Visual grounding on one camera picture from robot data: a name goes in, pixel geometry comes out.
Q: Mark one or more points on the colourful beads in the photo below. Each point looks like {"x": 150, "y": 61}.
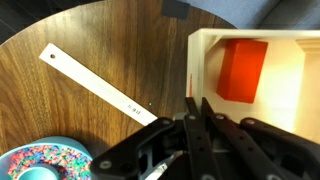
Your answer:
{"x": 50, "y": 155}

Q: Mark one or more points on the pale wooden ruler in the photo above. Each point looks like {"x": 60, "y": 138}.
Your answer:
{"x": 93, "y": 83}

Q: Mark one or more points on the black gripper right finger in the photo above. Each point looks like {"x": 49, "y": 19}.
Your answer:
{"x": 253, "y": 146}

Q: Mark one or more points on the red block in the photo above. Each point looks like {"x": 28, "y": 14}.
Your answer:
{"x": 240, "y": 70}

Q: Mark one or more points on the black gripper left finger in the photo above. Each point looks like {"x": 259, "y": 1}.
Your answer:
{"x": 195, "y": 140}

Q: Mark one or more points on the grey tape patch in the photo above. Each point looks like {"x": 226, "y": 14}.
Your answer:
{"x": 175, "y": 9}

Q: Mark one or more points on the teal measuring scoop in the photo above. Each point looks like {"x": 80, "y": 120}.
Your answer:
{"x": 36, "y": 173}

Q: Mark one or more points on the blue bowl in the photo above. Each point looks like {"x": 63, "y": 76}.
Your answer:
{"x": 76, "y": 145}

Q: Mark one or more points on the pale wooden box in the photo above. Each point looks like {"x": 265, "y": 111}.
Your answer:
{"x": 196, "y": 60}

